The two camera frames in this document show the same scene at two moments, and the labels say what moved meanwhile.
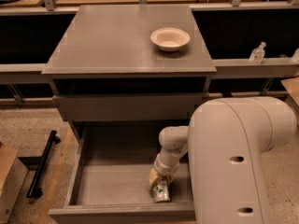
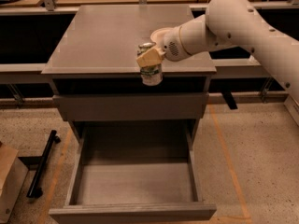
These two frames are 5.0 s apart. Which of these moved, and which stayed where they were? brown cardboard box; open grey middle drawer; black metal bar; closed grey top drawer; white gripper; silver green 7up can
Moved: silver green 7up can; white gripper
Stayed: closed grey top drawer; brown cardboard box; open grey middle drawer; black metal bar
